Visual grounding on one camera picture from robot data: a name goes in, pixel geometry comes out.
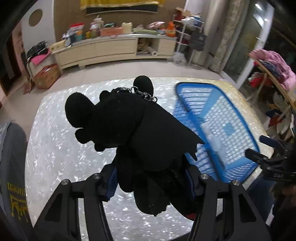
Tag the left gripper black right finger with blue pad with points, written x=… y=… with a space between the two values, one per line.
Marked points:
x=222 y=211

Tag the blue plastic basket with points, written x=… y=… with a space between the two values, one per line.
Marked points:
x=206 y=110

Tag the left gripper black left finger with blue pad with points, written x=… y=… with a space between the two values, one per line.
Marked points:
x=59 y=219

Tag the wooden clothes rack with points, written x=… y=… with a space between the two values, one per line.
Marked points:
x=278 y=85

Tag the white paper roll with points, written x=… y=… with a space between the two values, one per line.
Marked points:
x=151 y=51

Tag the pink box on cabinet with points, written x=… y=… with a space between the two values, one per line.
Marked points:
x=112 y=31

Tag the orange bag on cabinet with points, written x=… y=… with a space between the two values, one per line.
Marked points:
x=170 y=31

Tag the pink clothes pile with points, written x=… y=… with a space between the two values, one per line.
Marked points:
x=287 y=76

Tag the beige patterned curtain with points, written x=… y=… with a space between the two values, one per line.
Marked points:
x=233 y=15

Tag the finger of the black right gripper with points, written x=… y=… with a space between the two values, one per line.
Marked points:
x=257 y=157

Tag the person in grey shirt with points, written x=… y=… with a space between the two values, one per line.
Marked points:
x=14 y=209

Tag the light blue grey cloth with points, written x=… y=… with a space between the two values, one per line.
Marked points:
x=219 y=150

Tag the white metal shelf rack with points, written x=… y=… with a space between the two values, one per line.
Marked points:
x=189 y=33

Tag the pink and black bags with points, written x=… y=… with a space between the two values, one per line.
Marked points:
x=38 y=53

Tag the cream TV cabinet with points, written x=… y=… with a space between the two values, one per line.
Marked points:
x=114 y=48

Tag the black plush dragon toy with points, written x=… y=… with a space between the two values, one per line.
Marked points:
x=151 y=145

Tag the yellow wall hanging cloth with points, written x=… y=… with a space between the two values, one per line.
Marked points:
x=117 y=3

